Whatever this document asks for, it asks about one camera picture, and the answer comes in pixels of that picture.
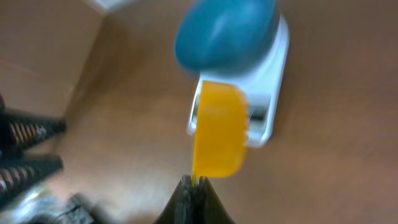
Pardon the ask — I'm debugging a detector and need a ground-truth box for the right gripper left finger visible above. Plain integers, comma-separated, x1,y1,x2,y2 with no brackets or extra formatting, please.
154,175,194,224

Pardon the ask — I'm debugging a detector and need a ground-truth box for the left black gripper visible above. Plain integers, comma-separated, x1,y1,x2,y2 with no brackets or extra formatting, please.
1,96,114,224

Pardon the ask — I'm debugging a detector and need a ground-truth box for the white digital kitchen scale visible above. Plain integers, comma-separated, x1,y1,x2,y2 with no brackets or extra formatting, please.
187,15,290,148

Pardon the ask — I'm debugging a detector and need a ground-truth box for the blue plastic bowl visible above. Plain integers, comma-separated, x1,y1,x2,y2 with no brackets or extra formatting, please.
174,0,280,76

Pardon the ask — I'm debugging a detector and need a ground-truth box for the yellow measuring scoop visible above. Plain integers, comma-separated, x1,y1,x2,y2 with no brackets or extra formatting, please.
192,81,248,184

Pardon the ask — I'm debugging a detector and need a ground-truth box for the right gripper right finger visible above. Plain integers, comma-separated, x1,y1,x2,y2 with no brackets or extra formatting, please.
195,176,235,224

